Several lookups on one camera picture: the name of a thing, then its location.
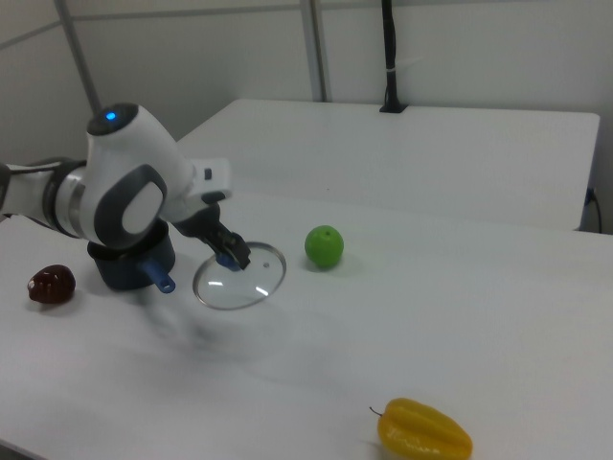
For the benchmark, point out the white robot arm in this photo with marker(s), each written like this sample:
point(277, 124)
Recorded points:
point(124, 182)

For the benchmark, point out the green apple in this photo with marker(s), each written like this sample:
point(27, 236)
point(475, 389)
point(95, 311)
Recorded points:
point(324, 246)

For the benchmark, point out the black pole with clamp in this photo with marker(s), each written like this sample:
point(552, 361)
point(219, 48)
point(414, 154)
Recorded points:
point(392, 57)

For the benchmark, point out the glass lid with blue knob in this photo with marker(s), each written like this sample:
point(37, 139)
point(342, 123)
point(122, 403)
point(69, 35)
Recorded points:
point(239, 287)

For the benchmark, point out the yellow star fruit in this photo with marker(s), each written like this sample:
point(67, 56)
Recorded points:
point(424, 431)

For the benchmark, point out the white side table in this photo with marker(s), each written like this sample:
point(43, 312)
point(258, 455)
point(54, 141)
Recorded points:
point(407, 158)

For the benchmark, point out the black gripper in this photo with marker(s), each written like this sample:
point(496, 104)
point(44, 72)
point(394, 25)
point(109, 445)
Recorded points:
point(203, 223)

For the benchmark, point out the dark red apple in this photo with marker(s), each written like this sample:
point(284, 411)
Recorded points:
point(50, 283)

